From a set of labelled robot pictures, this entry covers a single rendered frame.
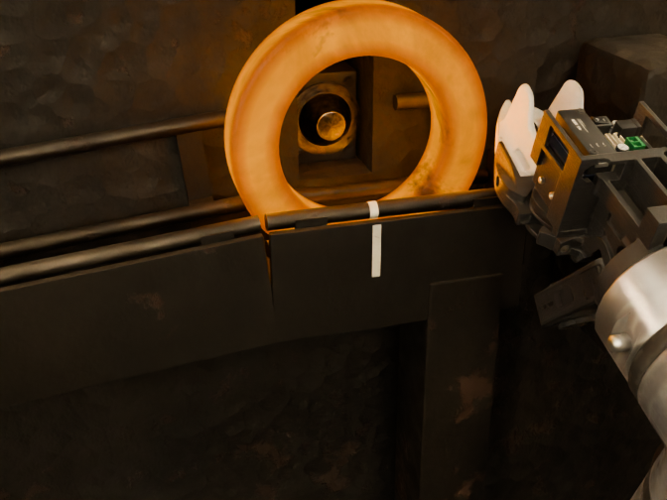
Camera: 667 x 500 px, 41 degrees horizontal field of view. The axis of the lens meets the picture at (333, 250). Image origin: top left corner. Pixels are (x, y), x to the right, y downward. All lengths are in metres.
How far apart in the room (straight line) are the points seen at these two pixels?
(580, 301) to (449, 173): 0.14
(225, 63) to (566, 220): 0.27
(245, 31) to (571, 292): 0.29
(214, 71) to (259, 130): 0.08
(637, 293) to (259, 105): 0.26
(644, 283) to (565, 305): 0.12
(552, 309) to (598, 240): 0.08
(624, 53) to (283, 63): 0.26
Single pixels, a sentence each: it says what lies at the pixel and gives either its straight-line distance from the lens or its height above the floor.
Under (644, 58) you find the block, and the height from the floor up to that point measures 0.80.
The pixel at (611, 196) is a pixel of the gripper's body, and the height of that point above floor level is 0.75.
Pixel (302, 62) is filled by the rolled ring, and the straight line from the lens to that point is 0.59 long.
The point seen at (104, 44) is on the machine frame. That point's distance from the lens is 0.64.
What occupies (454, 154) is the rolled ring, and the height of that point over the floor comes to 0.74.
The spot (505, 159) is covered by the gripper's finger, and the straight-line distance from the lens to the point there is 0.63.
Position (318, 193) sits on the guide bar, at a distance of 0.66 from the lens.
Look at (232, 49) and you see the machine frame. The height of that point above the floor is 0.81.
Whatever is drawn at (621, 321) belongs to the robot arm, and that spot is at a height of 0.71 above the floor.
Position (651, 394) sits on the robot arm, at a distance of 0.49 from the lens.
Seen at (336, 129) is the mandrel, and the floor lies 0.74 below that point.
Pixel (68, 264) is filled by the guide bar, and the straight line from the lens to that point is 0.59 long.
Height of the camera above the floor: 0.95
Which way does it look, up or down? 26 degrees down
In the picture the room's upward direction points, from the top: straight up
